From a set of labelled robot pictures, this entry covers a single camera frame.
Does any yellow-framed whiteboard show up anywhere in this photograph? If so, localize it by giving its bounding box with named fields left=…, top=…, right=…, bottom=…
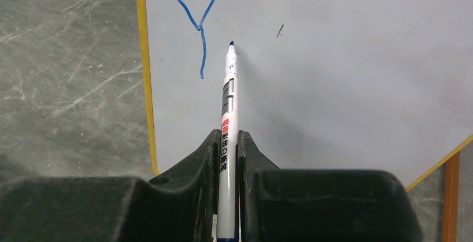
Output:
left=137, top=0, right=472, bottom=188

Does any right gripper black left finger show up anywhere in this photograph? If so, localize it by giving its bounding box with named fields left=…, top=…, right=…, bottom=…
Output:
left=1, top=130, right=221, bottom=241

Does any white blue whiteboard marker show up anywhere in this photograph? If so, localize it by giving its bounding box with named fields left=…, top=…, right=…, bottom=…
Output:
left=216, top=41, right=239, bottom=241

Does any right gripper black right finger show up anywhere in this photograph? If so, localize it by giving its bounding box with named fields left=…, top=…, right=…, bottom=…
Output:
left=238, top=131, right=423, bottom=241

